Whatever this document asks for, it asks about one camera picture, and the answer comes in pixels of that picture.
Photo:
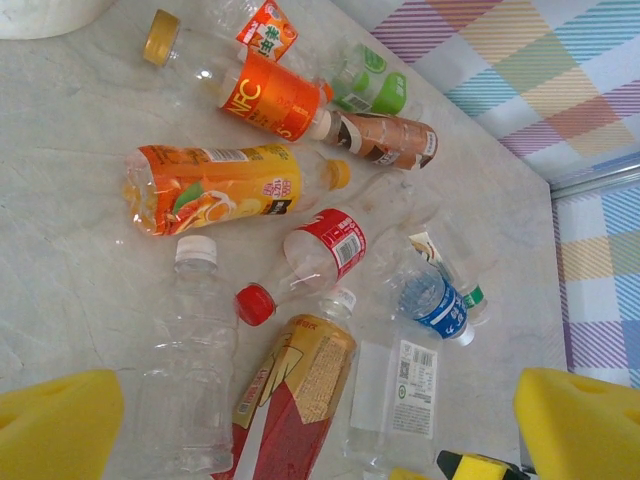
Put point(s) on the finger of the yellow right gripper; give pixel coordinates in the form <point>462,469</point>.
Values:
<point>407,475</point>
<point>480,467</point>

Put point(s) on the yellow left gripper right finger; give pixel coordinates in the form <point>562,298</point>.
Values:
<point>585,435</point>

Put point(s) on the cream plastic bin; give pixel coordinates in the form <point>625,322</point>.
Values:
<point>45,17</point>

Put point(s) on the red label bottle red cap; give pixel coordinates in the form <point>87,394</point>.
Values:
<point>342,240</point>

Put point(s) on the yellow cap tea bottle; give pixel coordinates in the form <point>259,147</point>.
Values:
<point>267,32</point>

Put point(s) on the green lime label bottle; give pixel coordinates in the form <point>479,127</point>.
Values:
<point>390,92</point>

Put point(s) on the clear bottle with green band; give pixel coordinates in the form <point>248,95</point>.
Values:
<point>445,260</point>

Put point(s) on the orange NFC juice bottle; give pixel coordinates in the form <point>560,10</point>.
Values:
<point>270,97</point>

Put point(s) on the clear bottle with white cap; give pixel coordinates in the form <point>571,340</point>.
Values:
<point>195,350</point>

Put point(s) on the clear bottle with white label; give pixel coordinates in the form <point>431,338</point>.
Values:
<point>400,395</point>

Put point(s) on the brown coffee bottle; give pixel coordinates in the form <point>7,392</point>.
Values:
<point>395,142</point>

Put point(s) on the gold and red label bottle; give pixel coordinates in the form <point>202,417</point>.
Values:
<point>300,390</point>

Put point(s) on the orange juice bottle yellow label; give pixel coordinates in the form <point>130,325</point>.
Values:
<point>225,185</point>

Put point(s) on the blue label water bottle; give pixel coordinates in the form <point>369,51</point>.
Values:
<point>440,310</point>

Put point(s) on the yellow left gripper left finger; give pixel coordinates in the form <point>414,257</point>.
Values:
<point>55,430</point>

